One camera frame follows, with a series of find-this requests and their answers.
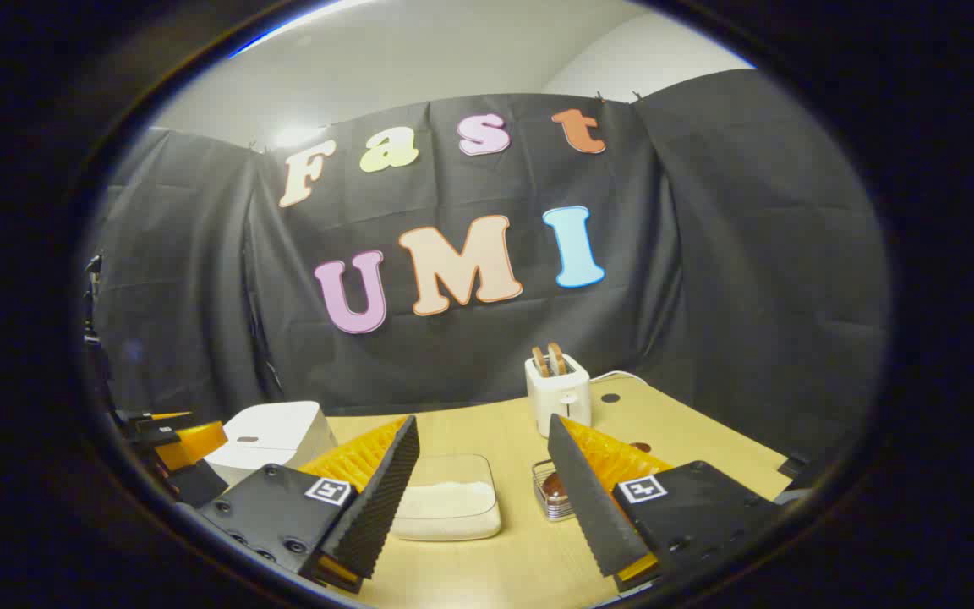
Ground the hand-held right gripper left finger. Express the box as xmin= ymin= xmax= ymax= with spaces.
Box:
xmin=197 ymin=414 xmax=420 ymax=593

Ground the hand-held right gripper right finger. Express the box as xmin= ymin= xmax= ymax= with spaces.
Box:
xmin=548 ymin=413 xmax=784 ymax=593

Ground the clear container of rice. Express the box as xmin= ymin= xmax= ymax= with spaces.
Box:
xmin=391 ymin=454 xmax=502 ymax=542

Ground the white rice cooker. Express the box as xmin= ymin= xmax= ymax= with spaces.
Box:
xmin=202 ymin=401 xmax=337 ymax=487

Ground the white toaster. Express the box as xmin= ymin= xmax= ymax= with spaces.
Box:
xmin=525 ymin=354 xmax=592 ymax=439

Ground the black backdrop cloth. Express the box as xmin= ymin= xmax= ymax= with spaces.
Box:
xmin=85 ymin=69 xmax=889 ymax=462

